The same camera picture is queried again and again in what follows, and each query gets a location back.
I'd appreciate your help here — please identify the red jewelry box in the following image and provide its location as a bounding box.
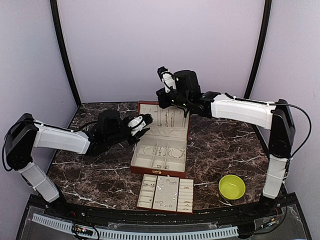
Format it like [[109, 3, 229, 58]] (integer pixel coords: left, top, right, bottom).
[[130, 101, 190, 178]]

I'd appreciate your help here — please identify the red jewelry tray insert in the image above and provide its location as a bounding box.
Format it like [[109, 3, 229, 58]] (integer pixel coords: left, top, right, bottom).
[[137, 174, 194, 214]]

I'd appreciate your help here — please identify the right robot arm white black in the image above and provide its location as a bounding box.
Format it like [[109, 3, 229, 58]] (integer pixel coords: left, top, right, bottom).
[[156, 66, 307, 217]]

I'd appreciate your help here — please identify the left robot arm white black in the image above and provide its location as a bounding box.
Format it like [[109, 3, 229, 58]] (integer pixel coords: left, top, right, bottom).
[[1, 109, 153, 218]]

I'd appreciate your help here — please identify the thin silver bangle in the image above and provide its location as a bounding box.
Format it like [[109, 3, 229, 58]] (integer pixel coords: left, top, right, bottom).
[[143, 146, 155, 155]]

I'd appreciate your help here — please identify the silver pearl open bangle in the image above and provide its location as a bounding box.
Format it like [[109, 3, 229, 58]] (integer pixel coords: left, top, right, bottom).
[[168, 148, 185, 159]]

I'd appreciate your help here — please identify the lime green bowl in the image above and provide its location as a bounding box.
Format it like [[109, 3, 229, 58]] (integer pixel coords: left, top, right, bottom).
[[218, 174, 246, 200]]

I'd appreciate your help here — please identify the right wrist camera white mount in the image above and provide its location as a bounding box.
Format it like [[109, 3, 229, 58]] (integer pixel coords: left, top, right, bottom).
[[157, 66, 176, 93]]

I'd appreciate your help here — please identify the white slotted cable duct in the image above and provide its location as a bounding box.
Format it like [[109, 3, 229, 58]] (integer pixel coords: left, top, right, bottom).
[[31, 213, 239, 240]]

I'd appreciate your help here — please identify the right black frame post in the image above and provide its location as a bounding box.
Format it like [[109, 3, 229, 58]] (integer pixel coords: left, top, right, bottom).
[[243, 0, 272, 99]]

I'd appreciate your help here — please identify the black frame post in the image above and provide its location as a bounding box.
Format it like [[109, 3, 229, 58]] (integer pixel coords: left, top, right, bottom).
[[243, 0, 272, 99], [49, 0, 82, 108]]

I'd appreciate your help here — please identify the left black frame post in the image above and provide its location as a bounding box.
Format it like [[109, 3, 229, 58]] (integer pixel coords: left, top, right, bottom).
[[49, 0, 82, 108]]

